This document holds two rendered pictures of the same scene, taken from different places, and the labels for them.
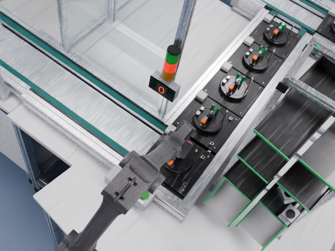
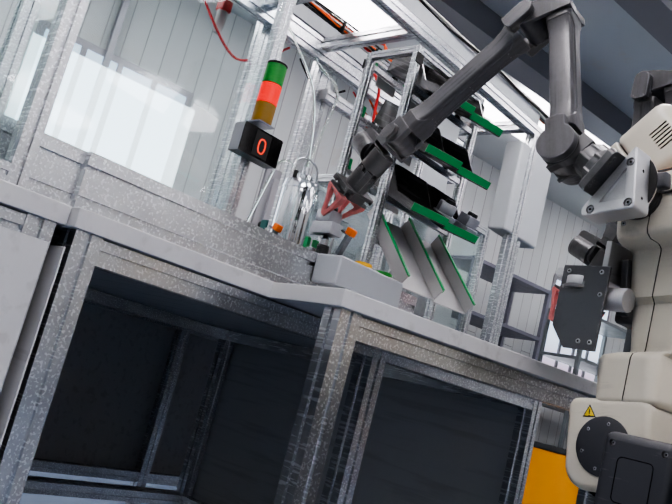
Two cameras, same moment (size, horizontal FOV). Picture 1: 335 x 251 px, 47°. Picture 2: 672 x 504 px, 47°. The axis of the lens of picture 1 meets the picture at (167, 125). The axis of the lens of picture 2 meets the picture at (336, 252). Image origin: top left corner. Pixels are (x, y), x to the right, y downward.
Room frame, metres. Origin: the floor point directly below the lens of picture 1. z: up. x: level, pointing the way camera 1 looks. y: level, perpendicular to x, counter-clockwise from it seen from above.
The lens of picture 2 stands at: (0.05, 1.58, 0.70)
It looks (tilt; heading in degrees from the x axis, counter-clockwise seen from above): 10 degrees up; 293
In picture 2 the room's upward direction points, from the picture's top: 15 degrees clockwise
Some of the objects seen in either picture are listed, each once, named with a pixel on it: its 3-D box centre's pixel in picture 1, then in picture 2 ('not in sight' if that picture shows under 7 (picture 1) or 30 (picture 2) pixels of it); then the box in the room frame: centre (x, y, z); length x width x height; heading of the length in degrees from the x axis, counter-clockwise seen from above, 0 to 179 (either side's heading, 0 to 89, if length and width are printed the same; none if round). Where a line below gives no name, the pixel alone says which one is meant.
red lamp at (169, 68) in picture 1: (170, 64); (269, 95); (0.98, 0.06, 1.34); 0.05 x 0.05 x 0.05
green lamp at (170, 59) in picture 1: (172, 55); (274, 75); (0.98, 0.06, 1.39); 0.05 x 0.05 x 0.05
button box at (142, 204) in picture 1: (129, 188); (358, 282); (0.63, 0.08, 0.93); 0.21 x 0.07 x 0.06; 69
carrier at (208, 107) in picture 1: (210, 115); not in sight; (1.04, -0.17, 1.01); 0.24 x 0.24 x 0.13; 69
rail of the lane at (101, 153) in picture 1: (103, 153); (272, 261); (0.76, 0.23, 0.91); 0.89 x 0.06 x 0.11; 69
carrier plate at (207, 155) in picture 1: (176, 160); not in sight; (0.81, -0.08, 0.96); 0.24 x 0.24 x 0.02; 69
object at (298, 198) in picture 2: not in sight; (296, 206); (1.34, -0.93, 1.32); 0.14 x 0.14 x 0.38
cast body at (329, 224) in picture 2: not in sight; (325, 221); (0.81, -0.08, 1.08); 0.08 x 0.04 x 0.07; 160
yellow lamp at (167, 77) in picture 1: (168, 72); (263, 114); (0.98, 0.06, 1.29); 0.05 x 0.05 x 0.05
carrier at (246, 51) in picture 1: (258, 56); not in sight; (1.50, -0.35, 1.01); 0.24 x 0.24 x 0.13; 69
